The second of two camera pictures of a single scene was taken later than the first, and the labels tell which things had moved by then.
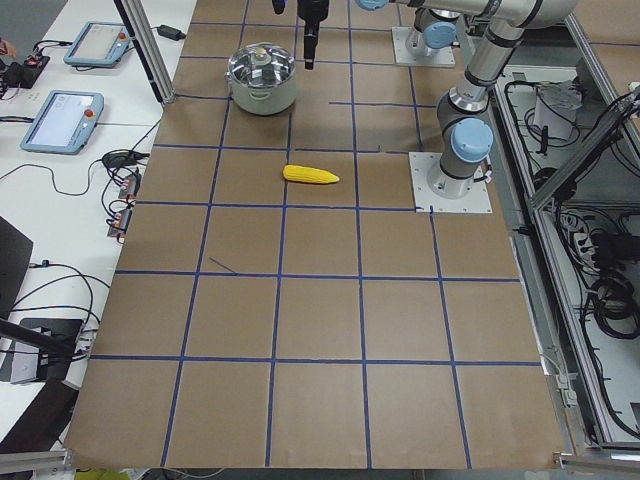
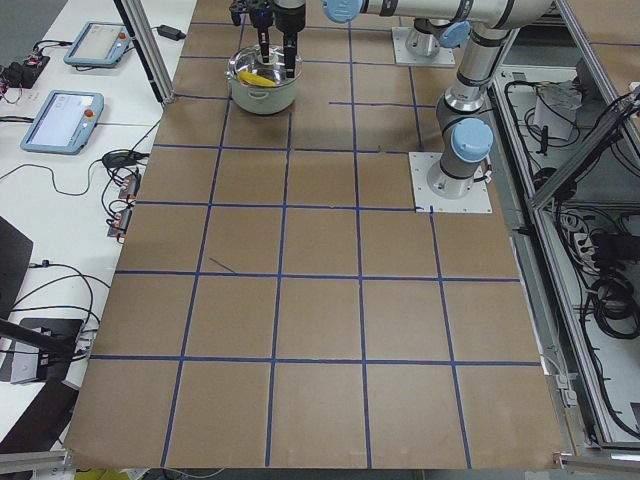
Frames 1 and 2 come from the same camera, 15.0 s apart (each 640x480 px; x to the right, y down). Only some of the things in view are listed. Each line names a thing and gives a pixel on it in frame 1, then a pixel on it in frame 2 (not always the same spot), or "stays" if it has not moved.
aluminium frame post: x=136 y=18 stays
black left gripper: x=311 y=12 → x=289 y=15
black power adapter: x=170 y=32 stays
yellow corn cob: x=308 y=174 → x=255 y=80
